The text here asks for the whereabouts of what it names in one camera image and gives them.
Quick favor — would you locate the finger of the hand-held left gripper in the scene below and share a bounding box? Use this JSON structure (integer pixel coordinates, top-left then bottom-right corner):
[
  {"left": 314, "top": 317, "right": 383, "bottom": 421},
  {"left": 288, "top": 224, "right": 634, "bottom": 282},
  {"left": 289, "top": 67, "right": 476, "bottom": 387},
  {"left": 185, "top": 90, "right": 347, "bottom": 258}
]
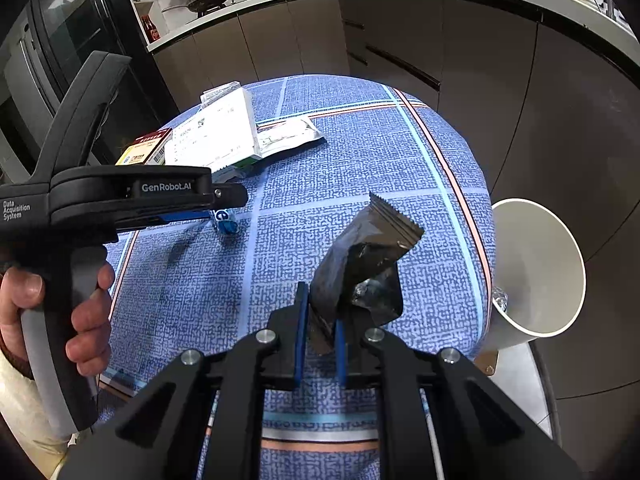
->
[
  {"left": 116, "top": 208, "right": 215, "bottom": 234},
  {"left": 210, "top": 183, "right": 249, "bottom": 209}
]

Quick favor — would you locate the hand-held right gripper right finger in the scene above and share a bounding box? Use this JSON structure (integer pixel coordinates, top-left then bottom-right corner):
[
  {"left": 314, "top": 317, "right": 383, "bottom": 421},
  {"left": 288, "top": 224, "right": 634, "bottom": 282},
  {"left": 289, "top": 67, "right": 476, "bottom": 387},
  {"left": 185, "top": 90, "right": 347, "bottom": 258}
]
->
[{"left": 334, "top": 310, "right": 586, "bottom": 480}]

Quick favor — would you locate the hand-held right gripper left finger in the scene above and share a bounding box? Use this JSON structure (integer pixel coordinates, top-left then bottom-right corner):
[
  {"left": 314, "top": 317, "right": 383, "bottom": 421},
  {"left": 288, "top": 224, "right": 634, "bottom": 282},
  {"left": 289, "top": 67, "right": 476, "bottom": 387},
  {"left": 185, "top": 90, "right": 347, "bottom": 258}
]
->
[{"left": 60, "top": 281, "right": 311, "bottom": 480}]

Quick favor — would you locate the dark foil wrapper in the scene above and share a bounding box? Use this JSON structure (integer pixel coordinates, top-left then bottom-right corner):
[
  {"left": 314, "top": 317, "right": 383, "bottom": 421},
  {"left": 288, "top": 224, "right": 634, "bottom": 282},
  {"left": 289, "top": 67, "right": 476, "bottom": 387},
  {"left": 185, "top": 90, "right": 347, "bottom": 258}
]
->
[{"left": 307, "top": 191, "right": 426, "bottom": 356}]

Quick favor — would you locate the white round bin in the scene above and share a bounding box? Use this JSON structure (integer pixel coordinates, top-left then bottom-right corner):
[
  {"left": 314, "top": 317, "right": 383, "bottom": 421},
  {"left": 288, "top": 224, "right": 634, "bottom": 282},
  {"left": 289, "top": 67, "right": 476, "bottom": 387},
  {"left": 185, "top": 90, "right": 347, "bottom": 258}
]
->
[{"left": 477, "top": 198, "right": 587, "bottom": 361}]

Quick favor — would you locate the person's left hand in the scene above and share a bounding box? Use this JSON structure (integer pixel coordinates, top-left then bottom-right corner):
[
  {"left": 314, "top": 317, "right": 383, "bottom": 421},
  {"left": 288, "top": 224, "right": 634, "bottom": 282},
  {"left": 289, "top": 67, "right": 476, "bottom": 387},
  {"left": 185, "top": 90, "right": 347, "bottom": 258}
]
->
[{"left": 0, "top": 261, "right": 117, "bottom": 378}]

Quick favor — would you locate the small blue white wrapper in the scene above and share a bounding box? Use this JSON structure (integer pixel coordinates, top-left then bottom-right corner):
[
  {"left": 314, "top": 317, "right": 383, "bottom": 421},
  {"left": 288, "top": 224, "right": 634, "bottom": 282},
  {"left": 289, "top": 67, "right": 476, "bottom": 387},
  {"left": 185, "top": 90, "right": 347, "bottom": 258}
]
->
[{"left": 212, "top": 207, "right": 239, "bottom": 236}]

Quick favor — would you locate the white paper packet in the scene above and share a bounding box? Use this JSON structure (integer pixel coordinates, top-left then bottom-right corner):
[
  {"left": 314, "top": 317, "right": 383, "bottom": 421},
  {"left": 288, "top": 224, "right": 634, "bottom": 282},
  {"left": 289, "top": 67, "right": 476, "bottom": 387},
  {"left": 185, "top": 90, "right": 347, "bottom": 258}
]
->
[{"left": 165, "top": 82, "right": 266, "bottom": 173}]

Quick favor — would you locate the red and yellow box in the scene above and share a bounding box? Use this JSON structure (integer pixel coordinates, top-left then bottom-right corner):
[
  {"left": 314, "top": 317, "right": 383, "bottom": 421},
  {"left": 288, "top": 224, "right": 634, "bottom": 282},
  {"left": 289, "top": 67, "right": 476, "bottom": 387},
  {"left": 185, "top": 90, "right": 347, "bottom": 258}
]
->
[{"left": 116, "top": 127, "right": 173, "bottom": 166}]

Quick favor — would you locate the white plastic pouch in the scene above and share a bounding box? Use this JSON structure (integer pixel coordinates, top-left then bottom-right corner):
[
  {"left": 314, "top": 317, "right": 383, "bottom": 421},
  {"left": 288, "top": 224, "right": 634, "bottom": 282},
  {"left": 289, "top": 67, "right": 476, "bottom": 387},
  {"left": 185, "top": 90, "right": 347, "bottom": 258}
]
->
[{"left": 255, "top": 115, "right": 326, "bottom": 159}]

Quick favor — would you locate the black pan with lid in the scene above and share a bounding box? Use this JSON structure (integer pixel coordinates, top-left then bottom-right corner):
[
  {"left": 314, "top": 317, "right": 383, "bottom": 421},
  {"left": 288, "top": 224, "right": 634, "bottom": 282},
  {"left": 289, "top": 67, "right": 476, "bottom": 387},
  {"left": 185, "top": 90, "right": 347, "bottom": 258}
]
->
[{"left": 162, "top": 0, "right": 232, "bottom": 17}]

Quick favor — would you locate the grey kitchen cabinet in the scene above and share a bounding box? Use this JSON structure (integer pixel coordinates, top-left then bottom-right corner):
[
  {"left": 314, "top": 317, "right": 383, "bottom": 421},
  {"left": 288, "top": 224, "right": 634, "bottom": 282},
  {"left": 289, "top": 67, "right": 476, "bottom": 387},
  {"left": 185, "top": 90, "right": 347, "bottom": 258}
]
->
[{"left": 147, "top": 0, "right": 640, "bottom": 411}]

